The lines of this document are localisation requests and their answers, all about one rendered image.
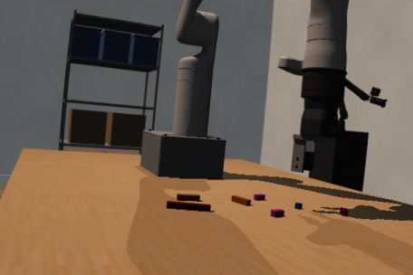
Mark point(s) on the orange-brown rectangular rod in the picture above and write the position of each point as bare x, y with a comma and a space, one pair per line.
241, 200

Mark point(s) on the red rod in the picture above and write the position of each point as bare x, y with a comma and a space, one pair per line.
188, 206

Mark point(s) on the small blue block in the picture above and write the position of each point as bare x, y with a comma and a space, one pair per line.
298, 206

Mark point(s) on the small magenta block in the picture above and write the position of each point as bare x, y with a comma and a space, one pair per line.
259, 197
344, 212
277, 213

